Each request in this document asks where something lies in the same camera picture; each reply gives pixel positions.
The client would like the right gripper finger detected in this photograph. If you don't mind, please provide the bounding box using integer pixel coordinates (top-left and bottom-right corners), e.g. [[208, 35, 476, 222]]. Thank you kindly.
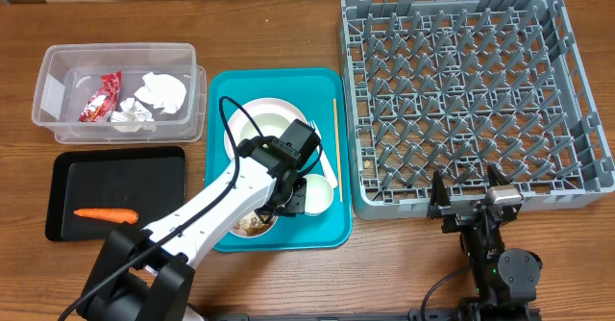
[[487, 163, 511, 188], [427, 170, 452, 219]]

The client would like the small bowl with nuts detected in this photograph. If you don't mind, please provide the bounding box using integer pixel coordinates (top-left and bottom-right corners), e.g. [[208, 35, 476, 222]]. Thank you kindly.
[[230, 211, 278, 238]]

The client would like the white napkin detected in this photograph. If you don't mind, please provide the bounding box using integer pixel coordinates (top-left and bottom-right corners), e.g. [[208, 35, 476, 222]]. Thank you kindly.
[[110, 98, 157, 133], [135, 72, 186, 114]]

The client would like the orange carrot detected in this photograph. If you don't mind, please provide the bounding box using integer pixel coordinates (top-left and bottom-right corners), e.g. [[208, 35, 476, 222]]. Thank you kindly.
[[73, 208, 139, 224]]

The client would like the red snack wrapper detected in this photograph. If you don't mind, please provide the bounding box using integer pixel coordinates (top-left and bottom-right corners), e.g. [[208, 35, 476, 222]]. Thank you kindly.
[[79, 71, 122, 122]]

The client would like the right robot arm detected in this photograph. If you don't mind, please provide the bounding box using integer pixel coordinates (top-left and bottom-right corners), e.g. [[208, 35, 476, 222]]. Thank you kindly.
[[420, 164, 543, 321]]

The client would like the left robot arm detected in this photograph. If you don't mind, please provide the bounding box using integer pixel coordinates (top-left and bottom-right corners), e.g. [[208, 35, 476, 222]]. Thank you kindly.
[[61, 135, 320, 320]]

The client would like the white plastic cup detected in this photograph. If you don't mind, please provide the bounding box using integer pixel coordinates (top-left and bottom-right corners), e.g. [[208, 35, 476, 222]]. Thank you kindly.
[[304, 174, 333, 216]]

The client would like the white plastic fork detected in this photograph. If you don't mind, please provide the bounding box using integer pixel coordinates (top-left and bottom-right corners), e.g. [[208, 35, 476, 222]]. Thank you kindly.
[[308, 120, 338, 189]]

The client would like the grey dish rack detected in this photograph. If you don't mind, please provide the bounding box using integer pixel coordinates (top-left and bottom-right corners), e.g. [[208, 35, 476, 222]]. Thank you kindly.
[[340, 0, 614, 220]]

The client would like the wooden chopstick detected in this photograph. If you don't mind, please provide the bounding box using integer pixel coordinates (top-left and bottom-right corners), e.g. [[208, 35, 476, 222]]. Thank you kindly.
[[332, 98, 343, 203]]

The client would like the teal plastic tray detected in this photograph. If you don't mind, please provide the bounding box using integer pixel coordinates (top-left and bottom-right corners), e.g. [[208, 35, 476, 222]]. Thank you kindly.
[[205, 67, 353, 253]]

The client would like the black plastic tray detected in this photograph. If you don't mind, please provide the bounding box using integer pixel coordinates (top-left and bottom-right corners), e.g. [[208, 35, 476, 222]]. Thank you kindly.
[[45, 146, 185, 241]]

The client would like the clear plastic bin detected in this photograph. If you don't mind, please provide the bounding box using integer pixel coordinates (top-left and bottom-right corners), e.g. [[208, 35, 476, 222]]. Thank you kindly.
[[32, 42, 207, 144]]

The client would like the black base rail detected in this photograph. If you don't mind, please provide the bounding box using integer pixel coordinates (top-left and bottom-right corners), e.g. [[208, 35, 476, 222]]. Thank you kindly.
[[206, 309, 462, 321]]

